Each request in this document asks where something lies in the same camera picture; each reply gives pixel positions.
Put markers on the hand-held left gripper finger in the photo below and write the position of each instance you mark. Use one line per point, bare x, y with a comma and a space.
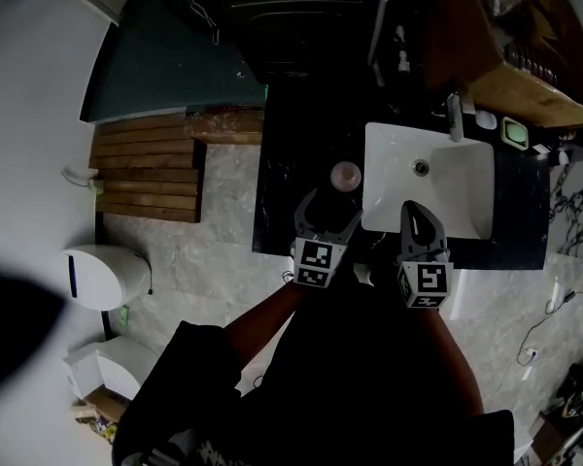
302, 211
351, 223

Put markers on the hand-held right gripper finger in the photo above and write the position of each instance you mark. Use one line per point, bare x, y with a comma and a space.
407, 226
432, 231

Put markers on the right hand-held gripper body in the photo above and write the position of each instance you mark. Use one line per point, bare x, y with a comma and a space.
425, 279

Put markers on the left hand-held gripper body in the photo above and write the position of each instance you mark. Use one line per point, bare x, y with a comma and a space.
316, 260

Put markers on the pink round bottle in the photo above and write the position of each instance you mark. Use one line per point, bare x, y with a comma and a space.
346, 176

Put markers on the person's right forearm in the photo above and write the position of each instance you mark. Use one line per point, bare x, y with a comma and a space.
454, 357

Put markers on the person's left forearm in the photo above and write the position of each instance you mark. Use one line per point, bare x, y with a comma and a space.
267, 318

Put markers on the white sink basin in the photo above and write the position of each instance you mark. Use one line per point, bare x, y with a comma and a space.
393, 182

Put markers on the black marble sink counter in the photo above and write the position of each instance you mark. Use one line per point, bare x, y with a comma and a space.
301, 163

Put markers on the sink drain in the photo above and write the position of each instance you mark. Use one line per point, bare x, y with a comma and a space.
421, 167

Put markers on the chrome faucet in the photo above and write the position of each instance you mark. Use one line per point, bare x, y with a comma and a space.
455, 117

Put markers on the white soap holder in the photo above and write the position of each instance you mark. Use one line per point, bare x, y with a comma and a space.
486, 119

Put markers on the person's black clothing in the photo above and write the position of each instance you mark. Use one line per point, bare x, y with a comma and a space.
350, 381

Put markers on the green soap dish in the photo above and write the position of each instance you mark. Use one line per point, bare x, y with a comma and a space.
515, 134

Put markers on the marble pattern cabinet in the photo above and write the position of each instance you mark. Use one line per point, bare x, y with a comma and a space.
575, 207

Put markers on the small white cup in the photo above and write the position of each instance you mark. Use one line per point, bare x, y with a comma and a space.
564, 156

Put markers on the wooden slatted platform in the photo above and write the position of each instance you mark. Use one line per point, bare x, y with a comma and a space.
146, 173

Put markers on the dark green mat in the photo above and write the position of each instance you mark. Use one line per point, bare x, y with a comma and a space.
175, 76

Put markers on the white toilet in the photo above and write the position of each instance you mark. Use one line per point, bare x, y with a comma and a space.
102, 275

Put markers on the white drain pipe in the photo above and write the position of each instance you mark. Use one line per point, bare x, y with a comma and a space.
381, 12

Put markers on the white lidded bin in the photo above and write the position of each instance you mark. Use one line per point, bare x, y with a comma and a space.
112, 364

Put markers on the clear plastic bag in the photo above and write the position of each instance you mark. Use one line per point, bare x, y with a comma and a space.
529, 12

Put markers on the cardboard box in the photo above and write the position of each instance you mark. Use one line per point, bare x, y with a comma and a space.
104, 406

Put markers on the wooden wall shelf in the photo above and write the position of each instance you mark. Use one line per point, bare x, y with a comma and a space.
524, 90

